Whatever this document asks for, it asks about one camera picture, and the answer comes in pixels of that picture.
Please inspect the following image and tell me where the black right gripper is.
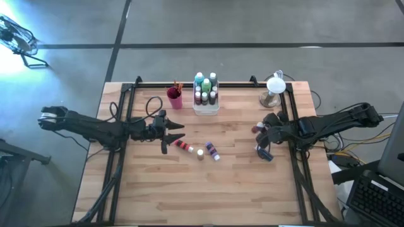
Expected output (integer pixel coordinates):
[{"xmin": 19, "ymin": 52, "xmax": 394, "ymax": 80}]
[{"xmin": 255, "ymin": 113, "xmax": 296, "ymax": 149}]

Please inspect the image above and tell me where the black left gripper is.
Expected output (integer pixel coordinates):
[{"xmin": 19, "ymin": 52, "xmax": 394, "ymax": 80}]
[{"xmin": 148, "ymin": 109, "xmax": 186, "ymax": 146}]

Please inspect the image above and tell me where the small crimson paint bottle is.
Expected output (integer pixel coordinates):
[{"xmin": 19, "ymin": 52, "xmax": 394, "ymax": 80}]
[{"xmin": 251, "ymin": 122, "xmax": 268, "ymax": 134}]

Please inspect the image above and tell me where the small blue paint bottle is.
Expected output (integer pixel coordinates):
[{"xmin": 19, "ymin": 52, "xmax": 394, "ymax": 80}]
[{"xmin": 256, "ymin": 146, "xmax": 275, "ymax": 163}]

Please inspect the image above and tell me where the small purple paint bottle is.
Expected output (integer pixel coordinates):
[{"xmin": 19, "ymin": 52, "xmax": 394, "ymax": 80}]
[{"xmin": 205, "ymin": 141, "xmax": 222, "ymax": 162}]

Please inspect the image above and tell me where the small red-orange paint bottle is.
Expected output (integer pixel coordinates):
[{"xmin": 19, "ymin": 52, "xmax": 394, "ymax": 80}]
[{"xmin": 174, "ymin": 139, "xmax": 194, "ymax": 154}]

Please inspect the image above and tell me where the maroon plastic cup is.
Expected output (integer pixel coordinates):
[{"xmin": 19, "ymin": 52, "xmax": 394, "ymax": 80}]
[{"xmin": 166, "ymin": 86, "xmax": 183, "ymax": 110}]

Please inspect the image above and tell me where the white plastic bin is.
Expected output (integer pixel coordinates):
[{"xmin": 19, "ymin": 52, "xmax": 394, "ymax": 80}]
[{"xmin": 193, "ymin": 80, "xmax": 221, "ymax": 116}]

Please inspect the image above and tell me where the white mushroom table lamp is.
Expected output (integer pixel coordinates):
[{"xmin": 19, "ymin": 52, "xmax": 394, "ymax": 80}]
[{"xmin": 259, "ymin": 77, "xmax": 287, "ymax": 108}]

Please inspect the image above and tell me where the black power strip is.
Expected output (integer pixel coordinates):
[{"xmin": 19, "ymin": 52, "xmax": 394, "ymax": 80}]
[{"xmin": 331, "ymin": 153, "xmax": 359, "ymax": 168}]

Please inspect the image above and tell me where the grey laptop screen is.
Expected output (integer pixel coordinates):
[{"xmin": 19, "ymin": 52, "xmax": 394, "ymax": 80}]
[{"xmin": 377, "ymin": 100, "xmax": 404, "ymax": 187}]

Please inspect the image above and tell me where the black laptop keyboard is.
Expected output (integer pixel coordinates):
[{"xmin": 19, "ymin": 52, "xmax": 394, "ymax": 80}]
[{"xmin": 345, "ymin": 170, "xmax": 404, "ymax": 227}]

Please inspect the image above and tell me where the black metal stand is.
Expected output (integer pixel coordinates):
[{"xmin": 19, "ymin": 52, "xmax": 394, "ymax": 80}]
[{"xmin": 0, "ymin": 137, "xmax": 52, "ymax": 227}]

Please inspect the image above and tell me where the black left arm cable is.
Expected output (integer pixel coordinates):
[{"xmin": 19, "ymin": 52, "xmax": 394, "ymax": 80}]
[{"xmin": 109, "ymin": 95, "xmax": 164, "ymax": 125}]

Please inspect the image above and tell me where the black aluminium table frame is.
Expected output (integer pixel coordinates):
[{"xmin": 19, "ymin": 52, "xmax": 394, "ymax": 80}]
[{"xmin": 71, "ymin": 75, "xmax": 343, "ymax": 227}]

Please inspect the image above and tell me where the yellow cable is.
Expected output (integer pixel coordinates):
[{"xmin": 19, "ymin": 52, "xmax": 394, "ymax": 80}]
[{"xmin": 326, "ymin": 131, "xmax": 394, "ymax": 158}]

